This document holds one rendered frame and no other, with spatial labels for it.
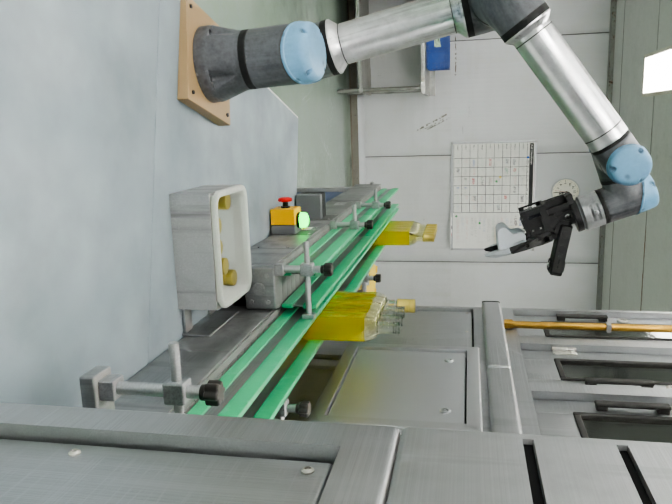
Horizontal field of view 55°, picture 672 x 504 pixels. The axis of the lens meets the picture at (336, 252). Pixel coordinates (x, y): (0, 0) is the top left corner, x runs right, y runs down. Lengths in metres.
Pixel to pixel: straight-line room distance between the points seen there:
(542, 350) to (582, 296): 5.80
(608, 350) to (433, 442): 1.41
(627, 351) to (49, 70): 1.52
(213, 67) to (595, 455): 1.03
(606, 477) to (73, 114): 0.80
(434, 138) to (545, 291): 2.10
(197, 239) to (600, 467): 0.90
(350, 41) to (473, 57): 5.92
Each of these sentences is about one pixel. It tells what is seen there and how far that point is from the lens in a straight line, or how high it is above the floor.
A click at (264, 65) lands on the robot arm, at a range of 1.30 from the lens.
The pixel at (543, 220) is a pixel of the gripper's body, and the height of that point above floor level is 1.45.
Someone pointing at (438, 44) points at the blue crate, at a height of 1.00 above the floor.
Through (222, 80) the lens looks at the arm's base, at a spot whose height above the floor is 0.82.
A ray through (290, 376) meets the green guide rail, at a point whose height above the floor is 0.95.
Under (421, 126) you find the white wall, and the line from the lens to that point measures 7.30.
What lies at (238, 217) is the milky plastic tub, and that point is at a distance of 1.36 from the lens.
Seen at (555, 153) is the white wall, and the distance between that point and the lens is 7.35.
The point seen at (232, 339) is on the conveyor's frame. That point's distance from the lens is 1.24.
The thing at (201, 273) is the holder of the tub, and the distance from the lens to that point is 1.24.
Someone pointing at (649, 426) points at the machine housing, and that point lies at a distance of 1.50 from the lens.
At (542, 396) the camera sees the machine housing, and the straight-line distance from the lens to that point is 1.56.
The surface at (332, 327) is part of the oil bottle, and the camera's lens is 1.46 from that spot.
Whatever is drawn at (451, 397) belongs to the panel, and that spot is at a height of 1.26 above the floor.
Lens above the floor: 1.29
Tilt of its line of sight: 11 degrees down
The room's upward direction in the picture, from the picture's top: 90 degrees clockwise
